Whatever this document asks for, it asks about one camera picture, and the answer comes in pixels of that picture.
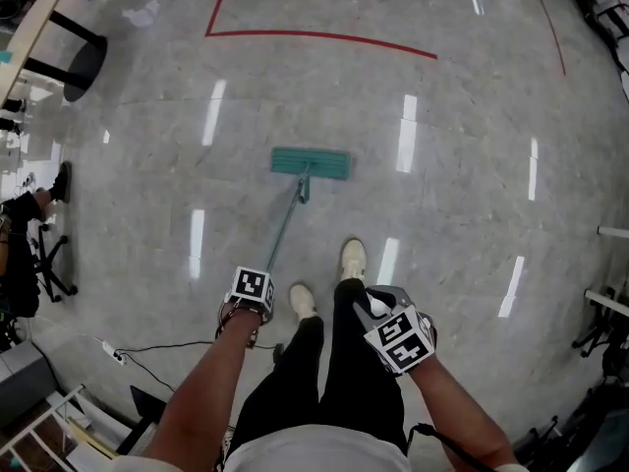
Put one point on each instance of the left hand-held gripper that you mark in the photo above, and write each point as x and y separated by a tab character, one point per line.
253	285

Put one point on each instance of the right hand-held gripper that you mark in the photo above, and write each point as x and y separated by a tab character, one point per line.
403	344

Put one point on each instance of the teal mop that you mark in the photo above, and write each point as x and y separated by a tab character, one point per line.
309	161

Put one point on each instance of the person's right forearm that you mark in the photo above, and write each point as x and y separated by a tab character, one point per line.
457	416

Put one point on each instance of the person's left forearm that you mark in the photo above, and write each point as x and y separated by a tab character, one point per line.
201	391

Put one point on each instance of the person's left white shoe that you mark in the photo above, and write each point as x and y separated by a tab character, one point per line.
302	300

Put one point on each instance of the person's white shoe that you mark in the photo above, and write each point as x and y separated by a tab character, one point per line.
354	258
302	300

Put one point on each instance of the person's right white shoe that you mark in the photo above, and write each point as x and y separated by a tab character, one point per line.
354	258

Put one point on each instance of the person's right leg black trousers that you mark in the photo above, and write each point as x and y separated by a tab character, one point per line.
361	386

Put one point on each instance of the person's leg black trousers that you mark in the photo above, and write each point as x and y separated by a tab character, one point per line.
285	386
361	386

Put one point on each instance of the person's left leg black trousers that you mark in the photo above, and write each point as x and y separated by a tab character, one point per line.
285	386

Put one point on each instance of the person's white shirt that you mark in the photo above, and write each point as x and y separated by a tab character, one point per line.
319	450

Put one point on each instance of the white power strip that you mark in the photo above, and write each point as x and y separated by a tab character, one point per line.
114	353

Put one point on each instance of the black desk foot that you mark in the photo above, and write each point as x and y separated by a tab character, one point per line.
147	406

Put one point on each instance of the white metal shelf rack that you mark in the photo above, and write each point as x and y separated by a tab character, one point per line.
34	430

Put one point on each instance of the wooden table with black base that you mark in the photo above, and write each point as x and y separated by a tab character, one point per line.
86	67

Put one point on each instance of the small teal packet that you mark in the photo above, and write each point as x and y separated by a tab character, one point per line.
6	57

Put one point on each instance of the black flatbed trolley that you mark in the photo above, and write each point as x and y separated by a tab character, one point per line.
614	13

